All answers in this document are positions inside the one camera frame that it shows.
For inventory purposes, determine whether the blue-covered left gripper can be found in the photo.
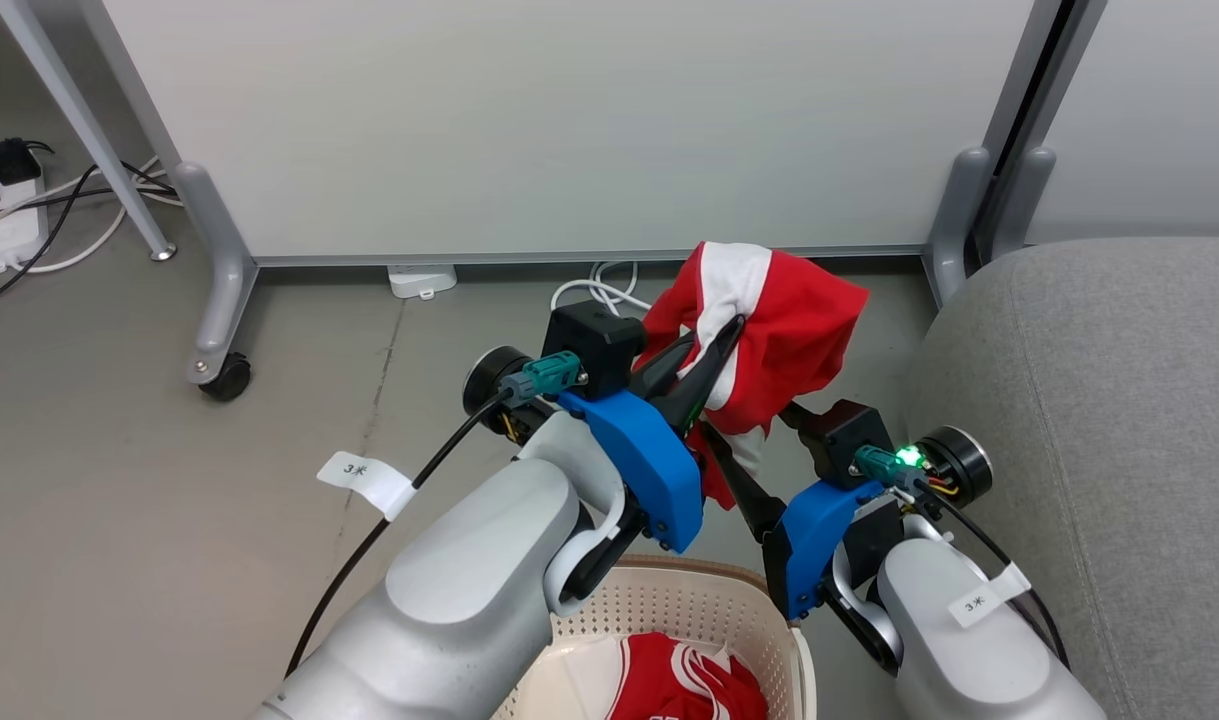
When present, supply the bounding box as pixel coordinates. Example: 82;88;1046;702
557;314;748;556

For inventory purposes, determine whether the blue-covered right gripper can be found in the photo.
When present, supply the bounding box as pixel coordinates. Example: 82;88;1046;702
703;402;887;623

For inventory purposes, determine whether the red and white garment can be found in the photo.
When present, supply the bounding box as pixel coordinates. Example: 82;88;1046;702
633;240;870;511

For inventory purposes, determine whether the cream perforated laundry basket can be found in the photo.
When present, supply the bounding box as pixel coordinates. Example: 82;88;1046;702
489;555;818;720

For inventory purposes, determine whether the red white striped jersey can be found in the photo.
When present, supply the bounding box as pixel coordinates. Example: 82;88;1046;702
559;632;770;720

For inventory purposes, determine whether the wide white partition panel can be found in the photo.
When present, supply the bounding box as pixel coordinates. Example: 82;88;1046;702
74;0;1067;267

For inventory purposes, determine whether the small white floor box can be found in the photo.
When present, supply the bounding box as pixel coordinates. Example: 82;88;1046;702
386;263;459;301

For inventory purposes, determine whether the grey fabric sofa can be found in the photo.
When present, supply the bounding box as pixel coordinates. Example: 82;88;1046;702
904;236;1219;720

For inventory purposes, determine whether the black caster wheel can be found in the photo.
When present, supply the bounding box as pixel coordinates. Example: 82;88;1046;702
199;352;253;404

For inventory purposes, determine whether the grey partition foot with caster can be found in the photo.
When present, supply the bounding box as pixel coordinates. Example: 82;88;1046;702
173;160;261;387

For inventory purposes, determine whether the narrow white partition panel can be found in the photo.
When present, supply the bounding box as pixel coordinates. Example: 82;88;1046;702
1024;0;1219;247

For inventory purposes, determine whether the grey metal table leg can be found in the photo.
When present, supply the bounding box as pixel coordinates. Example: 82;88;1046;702
0;0;178;263

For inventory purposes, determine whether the white power strip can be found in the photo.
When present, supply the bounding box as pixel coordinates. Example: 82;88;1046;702
0;158;51;275

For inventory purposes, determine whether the large black power plug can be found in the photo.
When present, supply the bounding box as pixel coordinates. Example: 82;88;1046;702
0;137;44;187

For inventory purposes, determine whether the teal right cable connector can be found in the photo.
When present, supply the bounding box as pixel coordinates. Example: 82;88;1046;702
853;444;932;493

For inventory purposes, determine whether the teal cable connector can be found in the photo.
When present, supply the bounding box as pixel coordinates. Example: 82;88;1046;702
853;444;932;493
498;350;583;407

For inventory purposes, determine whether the coiled white cable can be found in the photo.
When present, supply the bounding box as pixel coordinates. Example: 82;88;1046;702
550;261;654;315

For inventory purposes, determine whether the teal left cable connector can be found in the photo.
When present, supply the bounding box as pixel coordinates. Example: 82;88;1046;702
498;350;583;407

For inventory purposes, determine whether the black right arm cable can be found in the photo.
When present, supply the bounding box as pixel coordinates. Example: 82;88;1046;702
917;485;1072;669

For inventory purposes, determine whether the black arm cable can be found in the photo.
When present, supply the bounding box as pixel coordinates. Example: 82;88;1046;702
917;485;1072;669
285;388;518;679

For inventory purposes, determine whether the white right cable label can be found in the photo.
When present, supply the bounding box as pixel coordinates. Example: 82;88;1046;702
946;562;1033;630

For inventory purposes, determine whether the white cable label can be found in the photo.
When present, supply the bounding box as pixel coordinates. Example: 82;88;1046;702
946;562;1033;630
316;450;416;522

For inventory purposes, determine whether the grey partition foot post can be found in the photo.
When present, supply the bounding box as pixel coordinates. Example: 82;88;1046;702
923;146;994;307
991;146;1058;263

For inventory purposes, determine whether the white left cable label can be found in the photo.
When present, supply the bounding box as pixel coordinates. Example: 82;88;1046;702
316;450;416;522

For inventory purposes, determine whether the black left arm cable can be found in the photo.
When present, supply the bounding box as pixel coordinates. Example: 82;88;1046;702
285;388;518;679

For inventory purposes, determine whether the white floor cable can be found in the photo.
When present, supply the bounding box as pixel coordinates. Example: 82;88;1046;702
24;154;186;276

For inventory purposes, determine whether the black floor cable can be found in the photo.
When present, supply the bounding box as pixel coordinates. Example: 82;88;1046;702
0;140;180;313

